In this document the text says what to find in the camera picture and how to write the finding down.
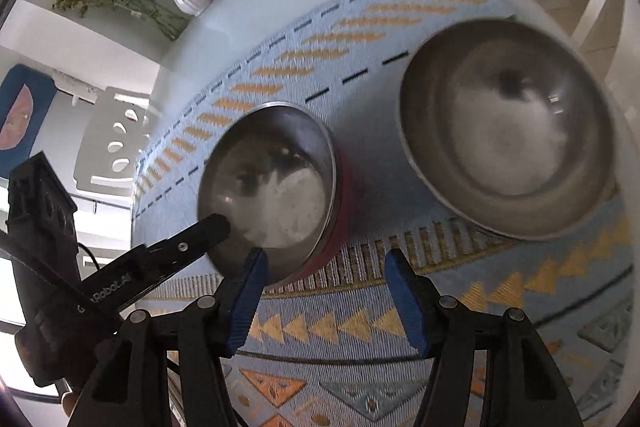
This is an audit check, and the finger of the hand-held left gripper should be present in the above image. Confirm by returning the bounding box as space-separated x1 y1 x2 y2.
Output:
135 213 232 283

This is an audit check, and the blue refrigerator cover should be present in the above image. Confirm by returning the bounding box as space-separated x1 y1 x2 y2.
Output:
0 63 56 158

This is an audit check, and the pink steel bowl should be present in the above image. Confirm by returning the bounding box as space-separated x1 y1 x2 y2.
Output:
196 102 367 286

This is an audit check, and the white dining chair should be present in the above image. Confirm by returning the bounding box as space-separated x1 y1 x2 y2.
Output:
74 88 156 190

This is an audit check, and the blue patterned table mat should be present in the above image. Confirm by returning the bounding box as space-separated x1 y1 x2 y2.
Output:
131 0 640 427

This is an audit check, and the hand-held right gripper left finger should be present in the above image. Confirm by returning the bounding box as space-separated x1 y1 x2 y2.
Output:
67 247 269 427

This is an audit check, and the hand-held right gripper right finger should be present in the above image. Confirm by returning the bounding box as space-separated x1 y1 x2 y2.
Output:
384 248 583 427

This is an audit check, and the blue steel bowl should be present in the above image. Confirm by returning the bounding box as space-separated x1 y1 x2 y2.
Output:
398 19 621 242

